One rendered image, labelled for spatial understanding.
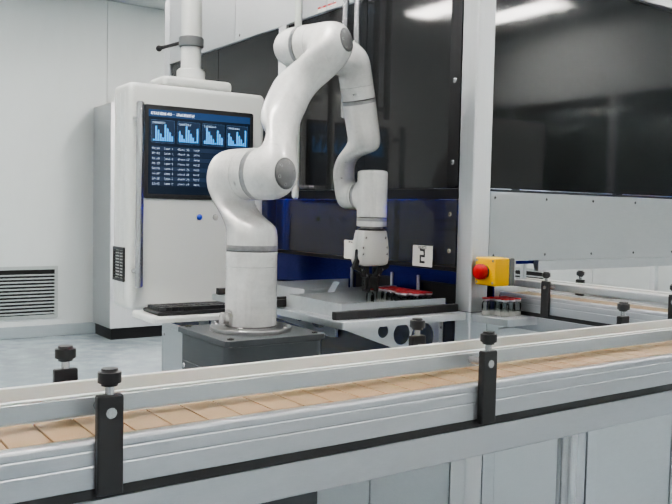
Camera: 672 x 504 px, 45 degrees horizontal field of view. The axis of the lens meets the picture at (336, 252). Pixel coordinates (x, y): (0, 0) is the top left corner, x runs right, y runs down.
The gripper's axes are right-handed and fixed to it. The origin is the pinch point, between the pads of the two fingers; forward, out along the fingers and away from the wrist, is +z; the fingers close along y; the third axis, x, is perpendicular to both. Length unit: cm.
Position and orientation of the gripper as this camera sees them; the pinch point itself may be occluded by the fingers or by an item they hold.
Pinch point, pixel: (370, 284)
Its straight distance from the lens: 224.0
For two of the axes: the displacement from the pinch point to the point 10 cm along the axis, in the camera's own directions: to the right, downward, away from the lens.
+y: -8.2, 0.1, -5.7
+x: 5.7, 0.6, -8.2
